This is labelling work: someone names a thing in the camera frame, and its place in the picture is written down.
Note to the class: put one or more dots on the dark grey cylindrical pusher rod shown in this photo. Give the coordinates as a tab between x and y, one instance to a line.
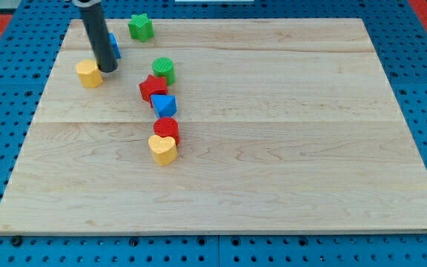
93	19

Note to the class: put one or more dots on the light wooden board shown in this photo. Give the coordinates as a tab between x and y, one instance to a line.
286	126

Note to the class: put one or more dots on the blue cube block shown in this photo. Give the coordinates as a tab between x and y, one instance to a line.
115	46

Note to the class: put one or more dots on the red star block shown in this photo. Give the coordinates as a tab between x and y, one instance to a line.
153	85

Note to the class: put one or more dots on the yellow hexagon block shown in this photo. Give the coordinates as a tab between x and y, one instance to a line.
89	73

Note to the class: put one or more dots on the green star block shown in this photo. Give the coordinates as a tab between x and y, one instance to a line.
141	27

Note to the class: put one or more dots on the green cylinder block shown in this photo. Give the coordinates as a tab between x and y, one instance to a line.
164	67

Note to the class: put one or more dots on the blue triangle block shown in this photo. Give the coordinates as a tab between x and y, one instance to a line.
164	105

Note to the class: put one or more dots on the yellow heart block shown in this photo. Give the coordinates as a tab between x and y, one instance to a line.
163	149

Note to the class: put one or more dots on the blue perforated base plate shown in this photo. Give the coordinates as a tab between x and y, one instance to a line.
29	46

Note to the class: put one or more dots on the red cylinder block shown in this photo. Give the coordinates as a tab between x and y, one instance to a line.
167	126

